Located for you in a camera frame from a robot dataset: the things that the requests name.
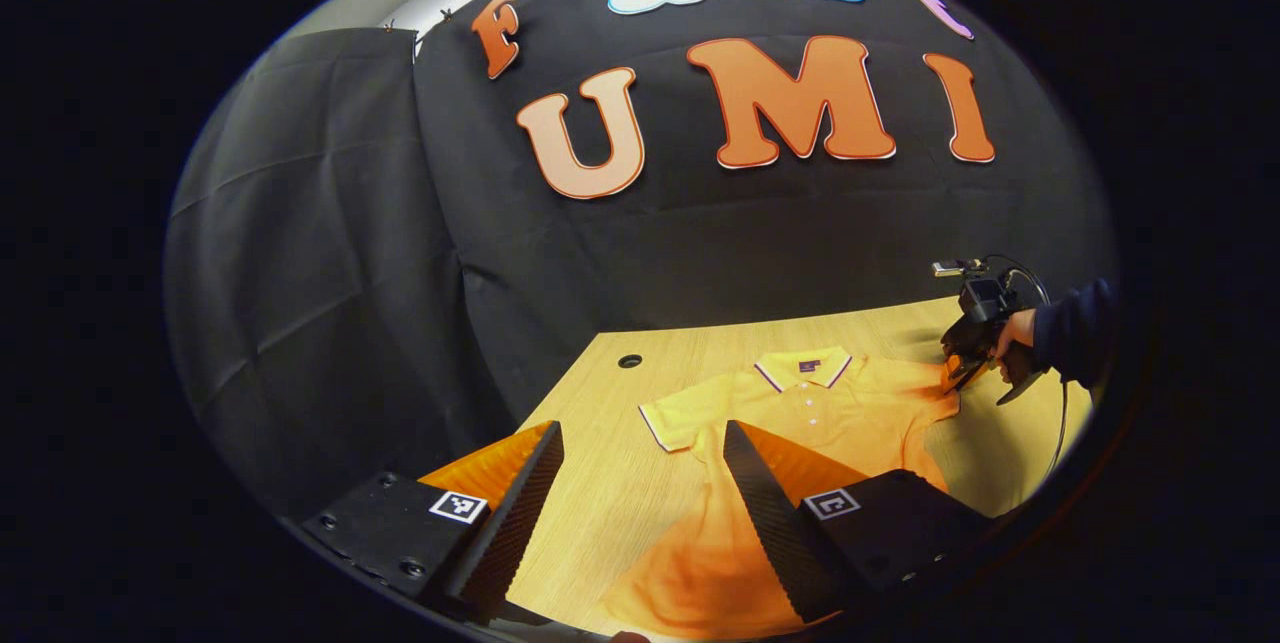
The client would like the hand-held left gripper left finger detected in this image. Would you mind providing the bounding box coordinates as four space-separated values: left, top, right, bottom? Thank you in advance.
300 420 566 624

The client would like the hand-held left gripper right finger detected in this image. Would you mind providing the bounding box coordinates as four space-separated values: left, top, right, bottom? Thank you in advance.
722 420 996 624

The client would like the orange T-shirt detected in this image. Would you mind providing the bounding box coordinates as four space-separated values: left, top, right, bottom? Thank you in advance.
600 347 963 640

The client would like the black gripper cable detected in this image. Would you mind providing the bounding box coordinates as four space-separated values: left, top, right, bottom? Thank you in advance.
975 253 1071 489

